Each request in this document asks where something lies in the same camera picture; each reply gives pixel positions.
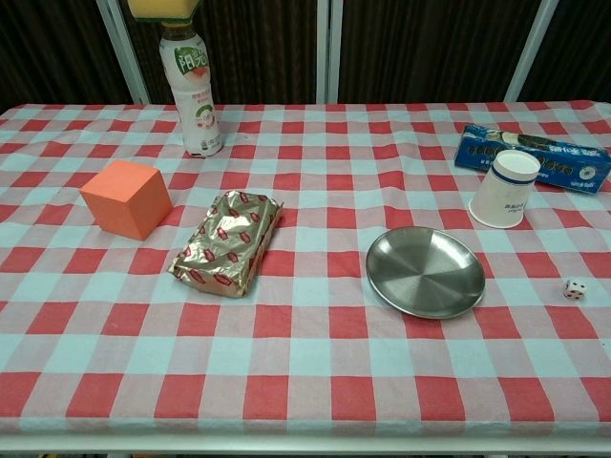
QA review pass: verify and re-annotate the round stainless steel plate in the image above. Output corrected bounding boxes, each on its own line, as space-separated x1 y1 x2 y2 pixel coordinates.
366 226 487 320

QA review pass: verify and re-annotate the white paper cup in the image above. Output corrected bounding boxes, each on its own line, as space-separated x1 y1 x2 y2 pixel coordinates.
468 150 542 229

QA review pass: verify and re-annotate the gold foil snack pack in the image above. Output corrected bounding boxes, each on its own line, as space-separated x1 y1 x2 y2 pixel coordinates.
166 189 284 300

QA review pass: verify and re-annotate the small white die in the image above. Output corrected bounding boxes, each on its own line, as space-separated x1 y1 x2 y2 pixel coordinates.
561 279 588 302

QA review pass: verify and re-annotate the blue cookie snack box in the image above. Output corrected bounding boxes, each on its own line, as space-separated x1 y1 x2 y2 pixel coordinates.
453 122 611 195

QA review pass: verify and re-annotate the red white checkered tablecloth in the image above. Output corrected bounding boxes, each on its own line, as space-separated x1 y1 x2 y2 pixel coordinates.
0 102 611 438

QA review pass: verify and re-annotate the orange foam cube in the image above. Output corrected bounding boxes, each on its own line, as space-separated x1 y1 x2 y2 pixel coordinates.
79 159 174 241

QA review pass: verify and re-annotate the dark ribbed partition panel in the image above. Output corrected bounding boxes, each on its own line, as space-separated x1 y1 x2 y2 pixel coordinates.
339 0 543 104
107 0 320 105
517 0 611 104
0 0 137 111

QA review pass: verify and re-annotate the yellow green sponge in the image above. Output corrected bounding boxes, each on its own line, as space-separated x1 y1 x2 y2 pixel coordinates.
126 0 201 25

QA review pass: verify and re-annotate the aluminium partition frame post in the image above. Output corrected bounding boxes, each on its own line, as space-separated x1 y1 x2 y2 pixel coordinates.
503 0 560 102
314 0 345 104
94 0 150 105

